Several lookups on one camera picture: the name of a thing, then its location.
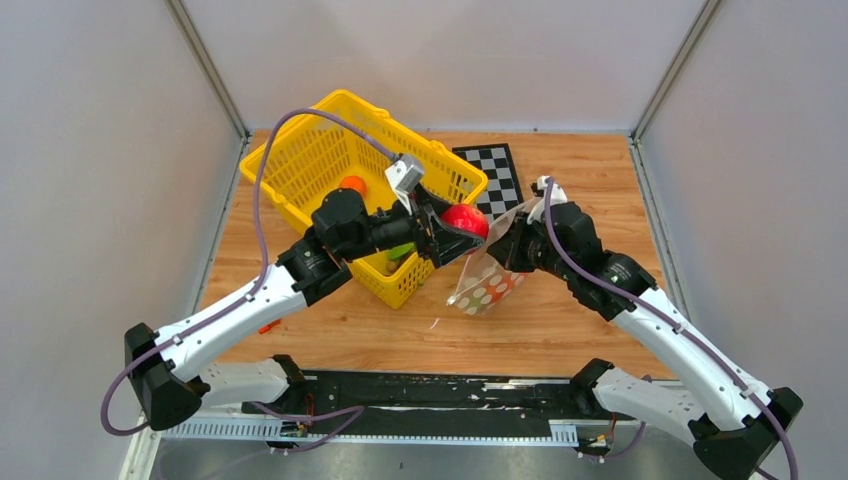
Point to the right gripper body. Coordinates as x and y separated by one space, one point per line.
531 253

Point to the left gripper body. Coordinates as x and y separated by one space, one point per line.
394 227

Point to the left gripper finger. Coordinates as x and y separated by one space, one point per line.
448 246
430 202

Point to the polka dot zip bag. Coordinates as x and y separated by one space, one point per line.
480 267

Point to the red apple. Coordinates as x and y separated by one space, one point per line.
467 218

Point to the orange tangerine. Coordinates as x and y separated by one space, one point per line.
356 183

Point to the yellow plastic basket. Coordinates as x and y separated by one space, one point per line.
312 156

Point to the orange carrot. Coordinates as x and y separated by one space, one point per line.
500 286

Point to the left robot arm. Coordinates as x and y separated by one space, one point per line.
166 366

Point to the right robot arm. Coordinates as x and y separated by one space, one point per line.
731 420

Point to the green star fruit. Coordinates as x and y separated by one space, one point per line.
396 254

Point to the black white checkerboard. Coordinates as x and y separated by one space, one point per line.
503 191

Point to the orange plastic block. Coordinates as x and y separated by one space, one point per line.
268 327

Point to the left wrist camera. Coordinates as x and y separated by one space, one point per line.
403 175

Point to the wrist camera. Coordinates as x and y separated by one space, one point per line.
403 175
546 191

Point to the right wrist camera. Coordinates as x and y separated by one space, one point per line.
546 191

